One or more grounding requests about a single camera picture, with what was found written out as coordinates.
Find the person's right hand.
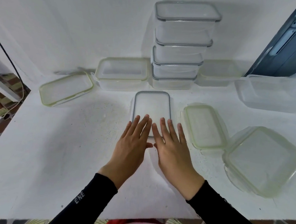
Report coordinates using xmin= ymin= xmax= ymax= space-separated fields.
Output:
xmin=146 ymin=117 xmax=210 ymax=202

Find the person's left hand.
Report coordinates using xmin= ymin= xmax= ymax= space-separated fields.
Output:
xmin=97 ymin=111 xmax=156 ymax=192

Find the small green-rimmed clear lid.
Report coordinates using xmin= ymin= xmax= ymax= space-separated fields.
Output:
xmin=180 ymin=103 xmax=230 ymax=152

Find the large clear food container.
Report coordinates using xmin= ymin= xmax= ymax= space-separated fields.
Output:
xmin=129 ymin=89 xmax=175 ymax=143

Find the green-lidded container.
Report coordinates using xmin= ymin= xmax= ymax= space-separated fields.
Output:
xmin=92 ymin=54 xmax=152 ymax=94

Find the square green-rimmed clear lid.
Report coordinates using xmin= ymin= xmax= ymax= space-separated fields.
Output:
xmin=219 ymin=123 xmax=296 ymax=201

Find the medium grey-rimmed clear lid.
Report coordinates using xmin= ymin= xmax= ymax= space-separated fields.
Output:
xmin=151 ymin=46 xmax=205 ymax=69
xmin=151 ymin=65 xmax=198 ymax=83

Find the large green-rimmed clear lid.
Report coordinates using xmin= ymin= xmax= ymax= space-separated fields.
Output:
xmin=38 ymin=69 xmax=95 ymax=110

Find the small clear container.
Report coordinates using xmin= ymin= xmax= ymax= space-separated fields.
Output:
xmin=196 ymin=58 xmax=243 ymax=90

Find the person's right forearm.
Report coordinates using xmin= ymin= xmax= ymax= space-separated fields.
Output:
xmin=184 ymin=179 xmax=296 ymax=224

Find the person's left forearm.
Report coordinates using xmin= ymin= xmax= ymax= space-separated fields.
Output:
xmin=46 ymin=169 xmax=120 ymax=224

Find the white table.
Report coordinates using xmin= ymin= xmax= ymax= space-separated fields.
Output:
xmin=0 ymin=62 xmax=296 ymax=224

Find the thin white cable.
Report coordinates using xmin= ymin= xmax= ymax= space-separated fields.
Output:
xmin=1 ymin=85 xmax=26 ymax=119

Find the white door frame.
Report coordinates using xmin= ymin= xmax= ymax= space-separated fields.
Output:
xmin=0 ymin=74 xmax=23 ymax=103

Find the black wall cable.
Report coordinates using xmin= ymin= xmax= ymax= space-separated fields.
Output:
xmin=0 ymin=32 xmax=30 ymax=87

